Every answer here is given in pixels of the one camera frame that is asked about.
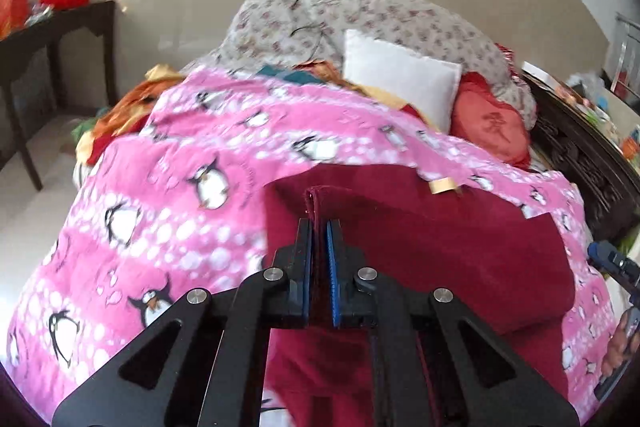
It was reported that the orange red gift box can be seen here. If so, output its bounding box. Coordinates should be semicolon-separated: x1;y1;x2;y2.
0;0;30;40

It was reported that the metal rack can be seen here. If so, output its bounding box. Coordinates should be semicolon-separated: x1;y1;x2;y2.
612;12;640;94

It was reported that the black cable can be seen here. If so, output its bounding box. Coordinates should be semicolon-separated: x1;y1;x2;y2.
290;0;326;58

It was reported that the silver foil wrapper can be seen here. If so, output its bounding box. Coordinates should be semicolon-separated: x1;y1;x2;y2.
25;4;54;28

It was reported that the teal cloth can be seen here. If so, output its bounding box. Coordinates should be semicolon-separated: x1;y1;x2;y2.
257;64;321;85

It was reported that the yellow orange cloth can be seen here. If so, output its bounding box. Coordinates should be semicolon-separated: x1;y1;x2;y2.
295;59;406;110

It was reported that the dark red fleece garment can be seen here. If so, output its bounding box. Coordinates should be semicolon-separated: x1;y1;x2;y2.
260;162;576;427

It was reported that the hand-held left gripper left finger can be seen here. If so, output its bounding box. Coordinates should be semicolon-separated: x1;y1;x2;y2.
50;218;316;427

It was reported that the printed cloth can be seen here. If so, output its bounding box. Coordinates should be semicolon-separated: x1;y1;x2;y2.
595;307;640;403

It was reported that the white pillow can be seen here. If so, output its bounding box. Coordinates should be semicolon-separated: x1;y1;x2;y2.
342;28;463;132

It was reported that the red patterned cloth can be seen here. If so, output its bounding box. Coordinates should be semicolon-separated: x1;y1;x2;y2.
499;43;525;78

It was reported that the clear plastic bag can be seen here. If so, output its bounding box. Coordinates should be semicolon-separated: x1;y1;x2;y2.
567;74;608;104

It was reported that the pink penguin print blanket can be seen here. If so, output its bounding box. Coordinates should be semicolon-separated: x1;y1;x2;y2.
5;66;623;427

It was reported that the red heart cushion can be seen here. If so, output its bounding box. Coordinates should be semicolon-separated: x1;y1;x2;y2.
450;72;532;170

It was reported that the dark carved wooden headboard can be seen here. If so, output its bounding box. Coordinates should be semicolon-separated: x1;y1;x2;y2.
522;72;640;248

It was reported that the grey floral quilt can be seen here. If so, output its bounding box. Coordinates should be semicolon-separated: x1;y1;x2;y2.
187;0;538;132

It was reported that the yellow fabric tag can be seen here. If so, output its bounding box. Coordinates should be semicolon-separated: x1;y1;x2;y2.
427;177;463;195

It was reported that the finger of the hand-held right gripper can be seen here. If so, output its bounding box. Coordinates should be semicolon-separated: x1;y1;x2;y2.
587;240;640;294

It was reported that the orange patterned cloth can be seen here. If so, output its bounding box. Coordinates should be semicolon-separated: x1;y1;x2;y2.
72;64;186;165

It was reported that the dark wooden side table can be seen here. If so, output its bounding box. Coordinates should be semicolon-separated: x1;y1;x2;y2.
0;0;118;192

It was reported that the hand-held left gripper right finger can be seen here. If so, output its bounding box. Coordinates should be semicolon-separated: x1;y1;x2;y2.
325;219;581;427

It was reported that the white flat box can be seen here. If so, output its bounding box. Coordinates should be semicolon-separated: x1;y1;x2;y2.
522;62;568;90

